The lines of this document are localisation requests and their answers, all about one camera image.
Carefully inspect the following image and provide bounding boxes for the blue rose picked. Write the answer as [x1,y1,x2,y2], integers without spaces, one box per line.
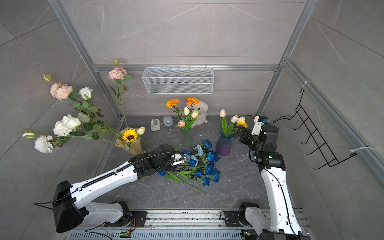
[191,164,214,176]
[203,140,213,150]
[203,152,220,164]

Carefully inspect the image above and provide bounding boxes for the small white plastic bracket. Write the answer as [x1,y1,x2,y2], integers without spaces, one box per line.
[151,119,161,132]

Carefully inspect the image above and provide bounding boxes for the cream tulip bud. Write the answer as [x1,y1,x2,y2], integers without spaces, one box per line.
[137,127,146,136]

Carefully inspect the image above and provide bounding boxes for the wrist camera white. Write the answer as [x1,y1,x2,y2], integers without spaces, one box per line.
[252,116,269,136]
[171,153,191,166]

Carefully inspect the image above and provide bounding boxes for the small white rose left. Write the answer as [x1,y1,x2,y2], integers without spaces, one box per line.
[34,136,54,154]

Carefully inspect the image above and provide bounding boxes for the blue tulip from purple vase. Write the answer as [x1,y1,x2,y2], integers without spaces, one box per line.
[176,160,199,167]

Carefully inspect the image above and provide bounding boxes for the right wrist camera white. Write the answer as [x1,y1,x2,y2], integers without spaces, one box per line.
[252,116,269,136]

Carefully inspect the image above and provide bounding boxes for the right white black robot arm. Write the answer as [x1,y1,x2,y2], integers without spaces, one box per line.
[235,125,310,240]

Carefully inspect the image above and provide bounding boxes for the small grey round vase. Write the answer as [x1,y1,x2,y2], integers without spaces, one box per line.
[163,116,174,128]

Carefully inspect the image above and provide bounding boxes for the pink white tulip purple vase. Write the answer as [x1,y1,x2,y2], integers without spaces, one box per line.
[220,109,226,118]

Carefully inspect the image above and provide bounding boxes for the blue tulip pile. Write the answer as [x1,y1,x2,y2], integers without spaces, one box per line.
[179,171,202,179]

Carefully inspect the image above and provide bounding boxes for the yellow wavy glass vase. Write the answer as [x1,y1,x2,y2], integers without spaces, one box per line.
[115,128,144,156]

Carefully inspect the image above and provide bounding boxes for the yellow sunflower purple vase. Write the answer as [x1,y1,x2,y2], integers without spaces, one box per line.
[237,120,248,129]

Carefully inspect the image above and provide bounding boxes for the peach rose pair top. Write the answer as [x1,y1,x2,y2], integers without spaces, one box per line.
[50,83,73,102]

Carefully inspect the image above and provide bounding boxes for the orange carnation large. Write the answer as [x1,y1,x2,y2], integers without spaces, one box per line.
[187,98,200,106]

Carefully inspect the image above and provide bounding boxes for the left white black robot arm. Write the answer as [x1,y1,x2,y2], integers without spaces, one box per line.
[52,144,190,233]

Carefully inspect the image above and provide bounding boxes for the orange carnation small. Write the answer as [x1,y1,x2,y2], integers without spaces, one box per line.
[166,99,180,109]

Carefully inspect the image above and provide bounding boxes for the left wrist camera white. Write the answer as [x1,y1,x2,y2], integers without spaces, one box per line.
[171,153,191,166]

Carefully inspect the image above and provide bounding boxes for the white rose centre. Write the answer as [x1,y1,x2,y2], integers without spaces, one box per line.
[53,115,82,137]

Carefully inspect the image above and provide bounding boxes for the light blue carnation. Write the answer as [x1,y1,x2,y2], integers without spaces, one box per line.
[194,145,204,157]

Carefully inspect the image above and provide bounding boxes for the blue rose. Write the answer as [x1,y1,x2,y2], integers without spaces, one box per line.
[211,169,220,183]
[172,172,210,186]

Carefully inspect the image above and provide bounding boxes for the metal base rail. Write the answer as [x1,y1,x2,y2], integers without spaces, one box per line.
[59,209,310,240]

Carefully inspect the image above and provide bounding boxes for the light blue carnation vase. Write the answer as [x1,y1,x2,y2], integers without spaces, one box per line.
[191,155,199,164]

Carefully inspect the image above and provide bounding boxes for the small yellow sunflower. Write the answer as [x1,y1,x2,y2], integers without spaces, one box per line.
[122,130,138,143]

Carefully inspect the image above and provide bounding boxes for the clear green glass vase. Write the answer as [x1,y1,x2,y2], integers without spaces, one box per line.
[182,129,194,150]

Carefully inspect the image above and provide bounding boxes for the black wire hook rack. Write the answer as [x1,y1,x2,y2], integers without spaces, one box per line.
[291,89,358,170]

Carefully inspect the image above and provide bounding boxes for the purple glass vase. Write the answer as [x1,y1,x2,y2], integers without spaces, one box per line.
[216,127,234,156]

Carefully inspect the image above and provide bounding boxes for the white rose tall stem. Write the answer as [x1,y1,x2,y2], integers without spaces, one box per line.
[78,87,93,101]

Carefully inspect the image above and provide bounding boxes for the pink rose middle left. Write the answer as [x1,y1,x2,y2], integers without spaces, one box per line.
[108,67,128,80]

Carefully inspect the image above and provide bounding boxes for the black corrugated cable conduit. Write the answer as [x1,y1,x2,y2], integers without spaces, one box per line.
[79,150,187,190]

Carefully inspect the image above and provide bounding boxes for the cream tulip middle vase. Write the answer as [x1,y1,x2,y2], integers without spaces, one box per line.
[184,107,191,116]

